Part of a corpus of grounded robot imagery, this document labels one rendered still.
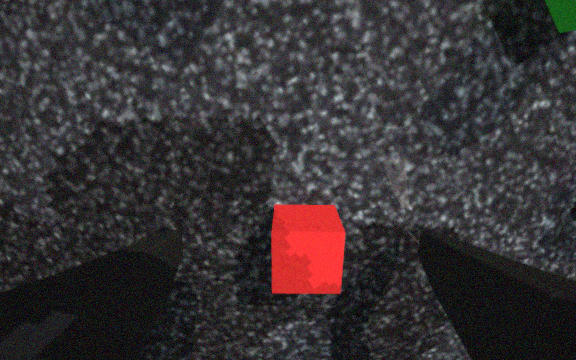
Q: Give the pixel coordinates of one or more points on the red block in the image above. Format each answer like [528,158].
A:
[307,249]

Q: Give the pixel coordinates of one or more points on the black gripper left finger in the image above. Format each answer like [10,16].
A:
[101,310]

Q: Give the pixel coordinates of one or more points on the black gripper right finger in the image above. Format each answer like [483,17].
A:
[500,308]

